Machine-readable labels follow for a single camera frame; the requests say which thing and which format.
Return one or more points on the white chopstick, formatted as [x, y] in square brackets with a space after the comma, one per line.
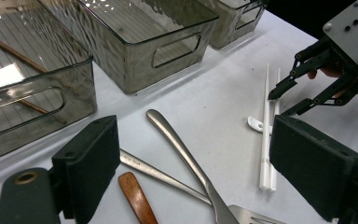
[273, 180]
[264, 149]

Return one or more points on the metal fork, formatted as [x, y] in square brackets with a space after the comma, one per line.
[155, 174]

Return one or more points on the brown wooden spoon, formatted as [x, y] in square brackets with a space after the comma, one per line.
[135, 196]

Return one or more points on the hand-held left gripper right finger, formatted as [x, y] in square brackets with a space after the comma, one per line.
[313, 165]

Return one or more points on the metal table knife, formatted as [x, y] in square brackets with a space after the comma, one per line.
[180, 146]

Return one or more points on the white ceramic spoon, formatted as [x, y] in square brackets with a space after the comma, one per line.
[254, 123]

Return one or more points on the smoky clear plastic bin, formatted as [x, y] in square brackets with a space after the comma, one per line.
[230, 25]
[28, 40]
[130, 28]

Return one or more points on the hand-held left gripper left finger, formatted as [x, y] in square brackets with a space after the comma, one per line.
[87, 168]

